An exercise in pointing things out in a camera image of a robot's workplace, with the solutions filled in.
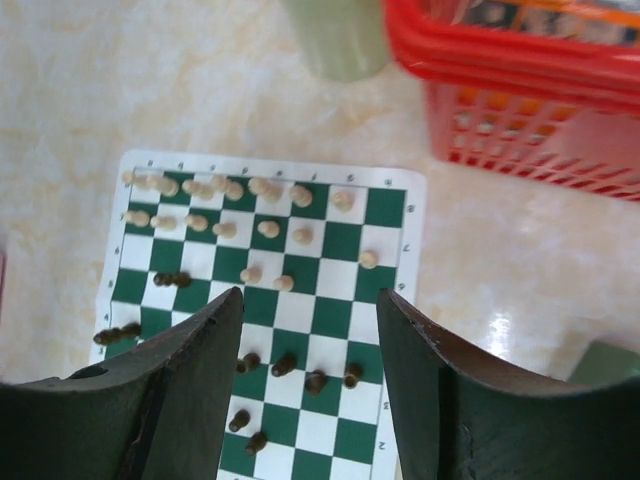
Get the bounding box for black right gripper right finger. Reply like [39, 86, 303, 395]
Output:
[377, 289, 639, 479]

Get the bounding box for green square tray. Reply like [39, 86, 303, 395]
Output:
[568, 341, 639, 387]

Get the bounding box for light wooden pawn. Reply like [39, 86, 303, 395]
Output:
[359, 249, 379, 269]

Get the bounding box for green lotion bottle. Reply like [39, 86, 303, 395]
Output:
[281, 0, 390, 83]

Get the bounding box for red plastic basket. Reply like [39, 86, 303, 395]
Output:
[384, 1, 639, 202]

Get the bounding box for light wooden chess piece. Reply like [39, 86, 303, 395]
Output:
[331, 190, 354, 213]

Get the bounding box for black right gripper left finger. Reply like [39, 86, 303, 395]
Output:
[1, 287, 244, 479]

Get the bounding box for green white chess mat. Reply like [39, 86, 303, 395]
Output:
[96, 150, 426, 479]

